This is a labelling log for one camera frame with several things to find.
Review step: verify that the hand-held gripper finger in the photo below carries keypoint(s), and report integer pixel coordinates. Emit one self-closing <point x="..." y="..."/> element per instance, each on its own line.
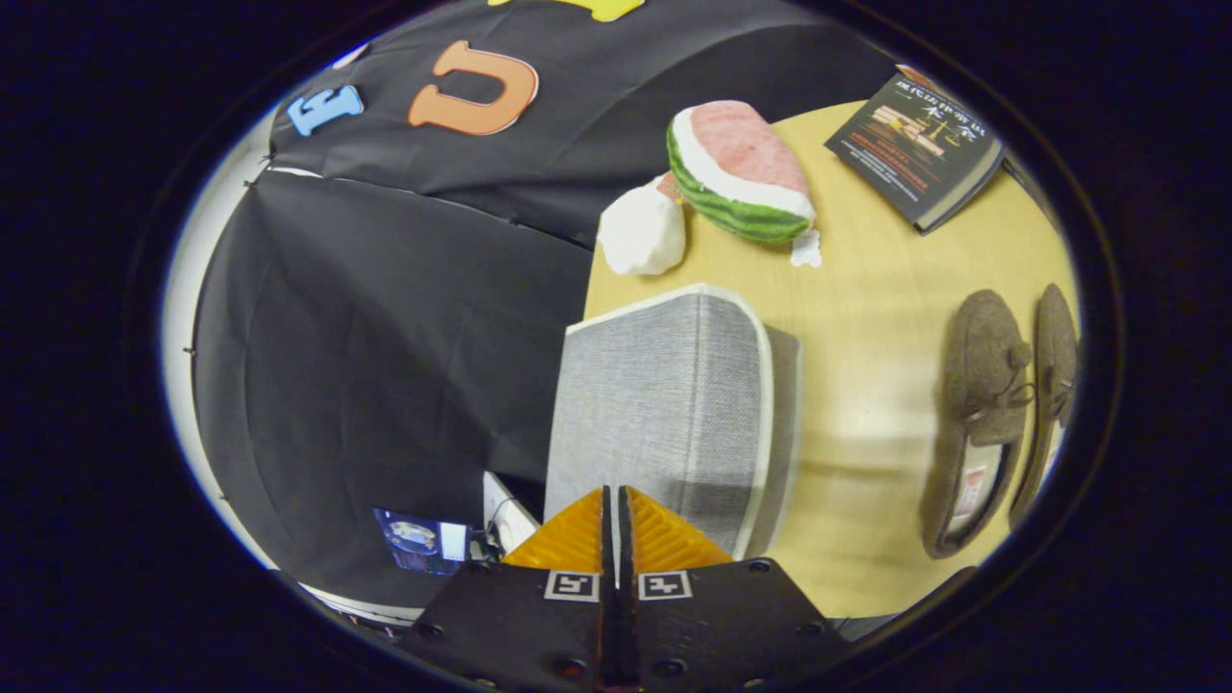
<point x="606" y="635"/>
<point x="628" y="635"/>

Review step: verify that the grey fabric storage box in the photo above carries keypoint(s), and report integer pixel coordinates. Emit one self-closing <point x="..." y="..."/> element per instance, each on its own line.
<point x="664" y="404"/>

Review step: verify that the brown fuzzy slipper shoe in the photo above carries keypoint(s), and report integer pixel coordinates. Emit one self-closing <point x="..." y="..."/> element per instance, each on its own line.
<point x="1054" y="337"/>
<point x="982" y="366"/>

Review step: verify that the small lit screen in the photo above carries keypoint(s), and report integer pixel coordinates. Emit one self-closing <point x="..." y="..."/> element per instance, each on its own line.
<point x="419" y="539"/>

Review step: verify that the white plush toy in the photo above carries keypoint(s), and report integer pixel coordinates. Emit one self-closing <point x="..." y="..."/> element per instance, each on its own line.
<point x="640" y="236"/>

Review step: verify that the watermelon slice plush toy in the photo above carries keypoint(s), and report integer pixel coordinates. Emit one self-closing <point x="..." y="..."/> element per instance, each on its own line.
<point x="741" y="164"/>

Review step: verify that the black paperback book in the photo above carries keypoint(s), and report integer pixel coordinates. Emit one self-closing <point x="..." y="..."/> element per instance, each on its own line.
<point x="914" y="144"/>

